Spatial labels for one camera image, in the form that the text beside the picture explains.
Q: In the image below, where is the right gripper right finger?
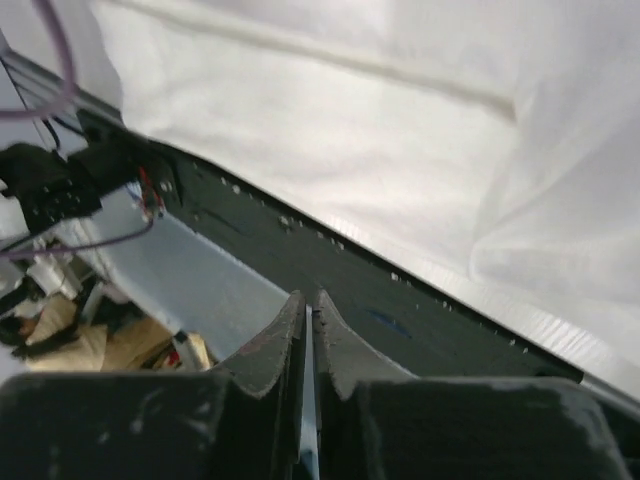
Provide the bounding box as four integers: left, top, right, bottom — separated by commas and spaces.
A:
313, 292, 630, 479

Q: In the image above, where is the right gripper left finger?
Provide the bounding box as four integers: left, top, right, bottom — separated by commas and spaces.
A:
1, 292, 306, 479

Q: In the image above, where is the white t shirt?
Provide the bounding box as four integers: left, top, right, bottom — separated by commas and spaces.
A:
89, 0, 640, 351

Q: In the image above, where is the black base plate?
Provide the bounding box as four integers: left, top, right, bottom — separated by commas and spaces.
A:
74, 107, 586, 386

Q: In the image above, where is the grey cable duct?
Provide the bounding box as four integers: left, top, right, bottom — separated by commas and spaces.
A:
94, 215, 288, 359

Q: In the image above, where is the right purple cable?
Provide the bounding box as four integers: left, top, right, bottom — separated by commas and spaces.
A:
0, 0, 156, 261

